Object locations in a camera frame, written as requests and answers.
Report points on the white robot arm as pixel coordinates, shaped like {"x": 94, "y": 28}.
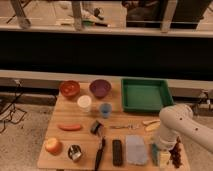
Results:
{"x": 178, "y": 119}

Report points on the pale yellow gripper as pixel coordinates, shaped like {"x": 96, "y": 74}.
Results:
{"x": 163, "y": 158}

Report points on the green plastic tray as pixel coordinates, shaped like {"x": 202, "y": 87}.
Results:
{"x": 145, "y": 95}

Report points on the black rectangular remote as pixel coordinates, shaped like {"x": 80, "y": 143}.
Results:
{"x": 117, "y": 153}

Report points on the metal fork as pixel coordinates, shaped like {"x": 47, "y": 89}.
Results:
{"x": 131, "y": 127}

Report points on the purple bowl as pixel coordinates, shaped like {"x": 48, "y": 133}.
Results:
{"x": 100, "y": 88}

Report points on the yellow banana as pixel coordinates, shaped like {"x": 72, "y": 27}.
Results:
{"x": 151, "y": 125}

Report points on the grey folded cloth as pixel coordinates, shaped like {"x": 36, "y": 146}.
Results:
{"x": 136, "y": 152}

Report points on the red yellow apple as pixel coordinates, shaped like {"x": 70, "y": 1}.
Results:
{"x": 53, "y": 146}

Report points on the orange carrot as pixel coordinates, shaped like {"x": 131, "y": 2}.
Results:
{"x": 75, "y": 127}

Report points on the small metal cup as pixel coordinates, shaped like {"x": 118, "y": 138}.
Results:
{"x": 74, "y": 153}

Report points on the dark red grapes bunch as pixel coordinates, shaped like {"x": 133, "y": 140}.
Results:
{"x": 176, "y": 154}

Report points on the blue plastic cup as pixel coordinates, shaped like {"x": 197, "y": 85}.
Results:
{"x": 105, "y": 110}

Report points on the red bowl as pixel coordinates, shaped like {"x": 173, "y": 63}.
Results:
{"x": 69, "y": 88}

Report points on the green sponge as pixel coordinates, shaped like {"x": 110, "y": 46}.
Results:
{"x": 154, "y": 154}

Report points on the wooden cutting board table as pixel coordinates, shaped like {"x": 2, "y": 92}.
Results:
{"x": 67, "y": 112}

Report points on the white plastic cup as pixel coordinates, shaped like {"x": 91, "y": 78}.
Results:
{"x": 84, "y": 102}

